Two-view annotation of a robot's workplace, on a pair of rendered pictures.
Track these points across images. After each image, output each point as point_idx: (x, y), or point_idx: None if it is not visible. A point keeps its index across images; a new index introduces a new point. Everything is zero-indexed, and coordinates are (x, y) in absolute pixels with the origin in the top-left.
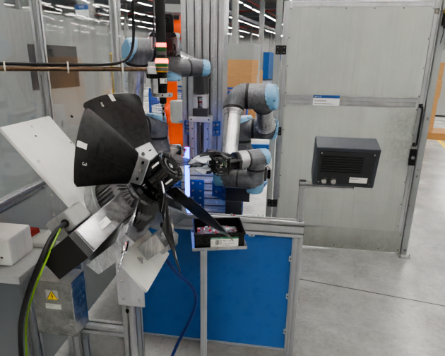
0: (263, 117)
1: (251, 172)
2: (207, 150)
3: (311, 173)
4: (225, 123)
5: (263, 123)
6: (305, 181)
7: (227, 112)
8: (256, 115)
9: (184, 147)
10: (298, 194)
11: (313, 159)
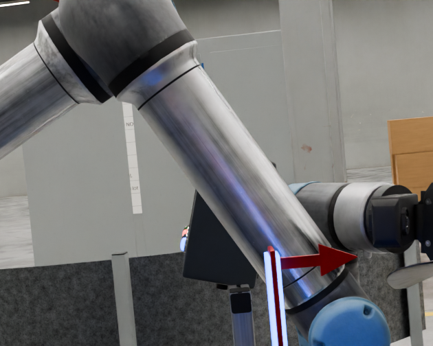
0: (42, 129)
1: (357, 265)
2: (398, 198)
3: (211, 269)
4: (223, 110)
5: None
6: (245, 287)
7: (193, 67)
8: (7, 127)
9: (280, 260)
10: (242, 340)
11: (212, 222)
